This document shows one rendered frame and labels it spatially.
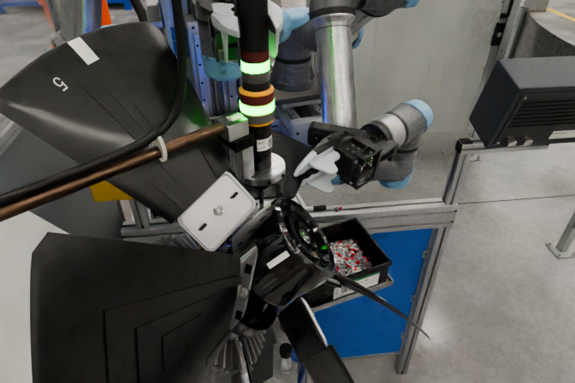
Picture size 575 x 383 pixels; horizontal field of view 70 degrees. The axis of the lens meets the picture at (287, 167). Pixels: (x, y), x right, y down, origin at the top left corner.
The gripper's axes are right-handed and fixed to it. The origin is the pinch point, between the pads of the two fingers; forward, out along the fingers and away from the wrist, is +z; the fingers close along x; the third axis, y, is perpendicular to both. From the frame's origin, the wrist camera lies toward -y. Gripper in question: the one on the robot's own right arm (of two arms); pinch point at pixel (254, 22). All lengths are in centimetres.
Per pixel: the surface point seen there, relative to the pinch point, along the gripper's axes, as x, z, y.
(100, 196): 30, -39, 47
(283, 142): -9.2, -21.5, 29.2
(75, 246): 16.5, 24.8, 4.8
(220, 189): 6.0, 2.3, 19.7
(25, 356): 29.8, 12.2, 30.0
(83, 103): 19.3, -1.5, 7.6
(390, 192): -109, -131, 147
